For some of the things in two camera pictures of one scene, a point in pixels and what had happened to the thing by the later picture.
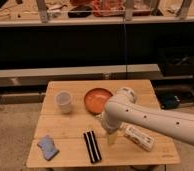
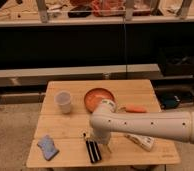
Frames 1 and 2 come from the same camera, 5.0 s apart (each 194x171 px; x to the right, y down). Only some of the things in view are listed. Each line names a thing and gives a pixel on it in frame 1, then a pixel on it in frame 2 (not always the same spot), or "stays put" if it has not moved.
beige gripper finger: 111,139 -> 109,148
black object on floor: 169,101 stays put
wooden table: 70,132 stays put
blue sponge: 48,147 stays put
